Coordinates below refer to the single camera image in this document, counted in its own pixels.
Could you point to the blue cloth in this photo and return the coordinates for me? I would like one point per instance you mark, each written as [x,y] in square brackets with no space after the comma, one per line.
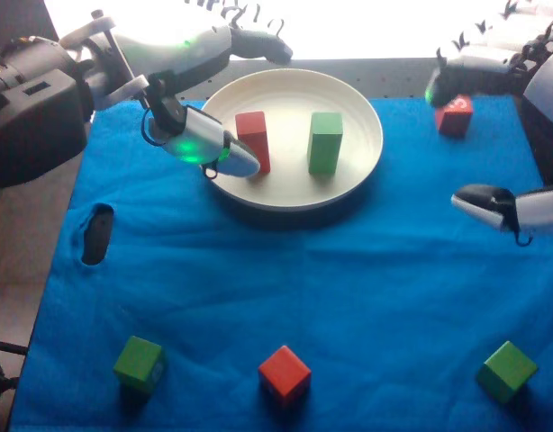
[303,292]

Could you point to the red rectangular block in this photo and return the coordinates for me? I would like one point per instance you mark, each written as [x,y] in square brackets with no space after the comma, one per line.
[254,130]

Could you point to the red cube with white numeral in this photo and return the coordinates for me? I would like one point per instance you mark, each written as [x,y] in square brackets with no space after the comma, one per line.
[283,373]

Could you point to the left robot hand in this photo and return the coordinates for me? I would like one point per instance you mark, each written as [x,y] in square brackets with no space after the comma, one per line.
[168,54]

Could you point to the green cube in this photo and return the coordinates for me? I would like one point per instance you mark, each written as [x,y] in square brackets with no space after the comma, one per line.
[137,364]
[506,371]

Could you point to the green rectangular block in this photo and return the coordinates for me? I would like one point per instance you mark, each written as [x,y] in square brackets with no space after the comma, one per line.
[323,144]

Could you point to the red cube with numeral three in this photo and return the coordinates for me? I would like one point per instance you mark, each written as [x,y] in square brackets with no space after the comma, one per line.
[454,122]

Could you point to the white round plate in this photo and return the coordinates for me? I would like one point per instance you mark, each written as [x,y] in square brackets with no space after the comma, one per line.
[281,90]

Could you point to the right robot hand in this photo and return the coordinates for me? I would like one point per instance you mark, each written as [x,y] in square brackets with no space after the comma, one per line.
[546,72]

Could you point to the black stand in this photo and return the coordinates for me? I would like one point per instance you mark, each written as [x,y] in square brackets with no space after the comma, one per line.
[2,348]

